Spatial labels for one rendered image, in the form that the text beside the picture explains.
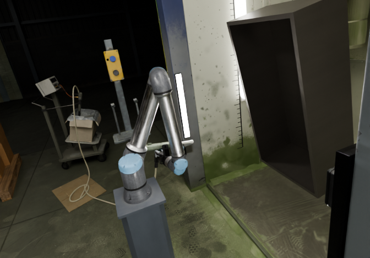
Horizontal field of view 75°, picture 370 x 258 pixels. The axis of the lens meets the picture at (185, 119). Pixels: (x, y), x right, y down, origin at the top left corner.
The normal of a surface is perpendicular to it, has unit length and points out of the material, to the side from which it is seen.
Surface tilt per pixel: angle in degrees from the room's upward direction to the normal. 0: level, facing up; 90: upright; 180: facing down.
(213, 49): 90
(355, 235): 90
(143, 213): 90
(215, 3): 90
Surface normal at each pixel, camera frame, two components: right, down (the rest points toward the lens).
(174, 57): 0.36, 0.27
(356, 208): -0.92, 0.25
